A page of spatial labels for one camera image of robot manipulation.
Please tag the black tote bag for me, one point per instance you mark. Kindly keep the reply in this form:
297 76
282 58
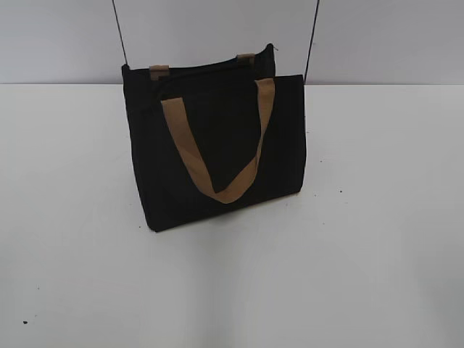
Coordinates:
216 138

